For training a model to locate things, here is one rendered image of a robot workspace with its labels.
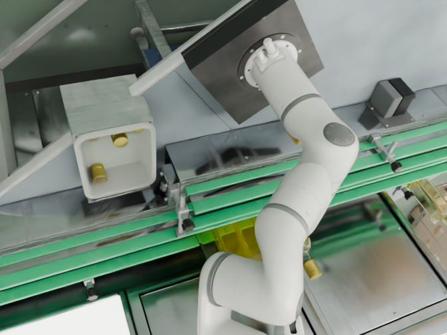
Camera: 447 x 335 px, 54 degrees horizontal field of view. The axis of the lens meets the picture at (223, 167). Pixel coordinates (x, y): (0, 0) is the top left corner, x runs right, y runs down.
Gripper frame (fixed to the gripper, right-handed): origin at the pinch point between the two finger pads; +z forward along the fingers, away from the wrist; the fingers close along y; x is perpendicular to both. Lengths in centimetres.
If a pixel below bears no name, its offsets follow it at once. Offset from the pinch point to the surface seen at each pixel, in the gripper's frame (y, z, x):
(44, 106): -16, 84, 68
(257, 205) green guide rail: 6.4, 23.6, 2.8
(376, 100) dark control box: 19, 52, -36
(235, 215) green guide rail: 6.4, 21.0, 9.2
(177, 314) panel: -12.7, 2.9, 24.5
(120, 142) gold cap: 27, 29, 38
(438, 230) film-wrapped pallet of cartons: -253, 154, -258
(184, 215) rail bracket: 15.7, 15.5, 23.4
